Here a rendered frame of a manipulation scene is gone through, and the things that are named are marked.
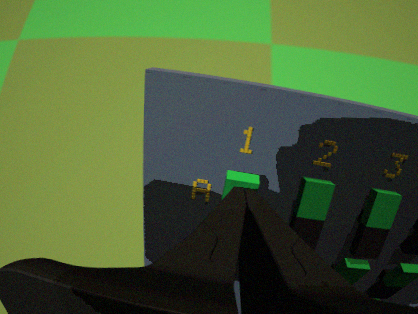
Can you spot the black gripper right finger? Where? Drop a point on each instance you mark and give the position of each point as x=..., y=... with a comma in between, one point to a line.
x=280, y=274

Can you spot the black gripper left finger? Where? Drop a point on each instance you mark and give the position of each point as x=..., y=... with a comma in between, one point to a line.
x=195, y=277

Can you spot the grey switch panel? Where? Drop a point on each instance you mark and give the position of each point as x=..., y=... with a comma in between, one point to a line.
x=343, y=174

